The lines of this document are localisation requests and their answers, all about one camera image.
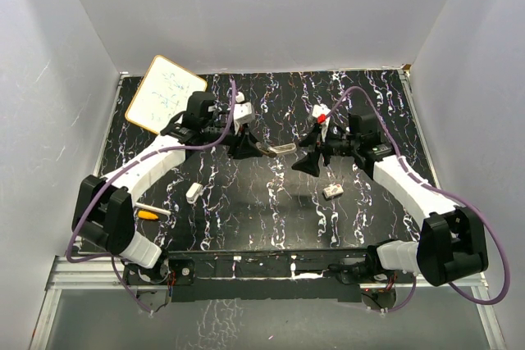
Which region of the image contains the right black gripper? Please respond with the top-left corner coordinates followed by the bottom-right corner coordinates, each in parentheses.
top-left (291, 125), bottom-right (358, 176)

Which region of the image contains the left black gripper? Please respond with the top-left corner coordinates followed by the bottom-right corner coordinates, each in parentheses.
top-left (201, 121), bottom-right (263, 159)

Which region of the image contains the beige grey stapler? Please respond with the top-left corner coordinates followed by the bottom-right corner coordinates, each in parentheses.
top-left (255, 142), bottom-right (297, 158)

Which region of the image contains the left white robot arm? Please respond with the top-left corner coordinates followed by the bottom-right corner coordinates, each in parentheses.
top-left (71, 91), bottom-right (262, 284)

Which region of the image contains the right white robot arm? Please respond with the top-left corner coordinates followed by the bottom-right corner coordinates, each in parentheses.
top-left (292, 105), bottom-right (488, 286)

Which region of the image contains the white staple box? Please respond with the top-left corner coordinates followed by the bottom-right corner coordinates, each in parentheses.
top-left (322, 184), bottom-right (344, 200)

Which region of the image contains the orange marker cap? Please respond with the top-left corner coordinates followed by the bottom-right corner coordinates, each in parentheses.
top-left (137, 210), bottom-right (159, 220)

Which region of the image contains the white marker pen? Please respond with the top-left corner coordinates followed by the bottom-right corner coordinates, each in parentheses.
top-left (135, 202), bottom-right (171, 216)

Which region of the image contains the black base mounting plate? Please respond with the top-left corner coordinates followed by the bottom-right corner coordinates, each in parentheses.
top-left (124, 248), bottom-right (412, 303)

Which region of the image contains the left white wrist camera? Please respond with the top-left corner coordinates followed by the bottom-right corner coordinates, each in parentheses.
top-left (233, 92), bottom-right (255, 125)

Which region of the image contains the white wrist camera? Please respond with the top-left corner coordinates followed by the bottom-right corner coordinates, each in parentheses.
top-left (308, 104), bottom-right (330, 141)
top-left (233, 92), bottom-right (255, 125)

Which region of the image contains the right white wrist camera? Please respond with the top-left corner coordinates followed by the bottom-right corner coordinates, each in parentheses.
top-left (308, 104), bottom-right (330, 141)

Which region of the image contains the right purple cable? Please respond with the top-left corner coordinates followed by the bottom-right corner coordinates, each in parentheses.
top-left (323, 86), bottom-right (512, 312)

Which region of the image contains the small whiteboard with wooden frame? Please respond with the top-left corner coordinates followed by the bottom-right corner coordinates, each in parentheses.
top-left (125, 55), bottom-right (208, 134)

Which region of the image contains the aluminium frame rail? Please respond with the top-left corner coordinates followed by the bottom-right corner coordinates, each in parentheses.
top-left (30, 253), bottom-right (136, 350)

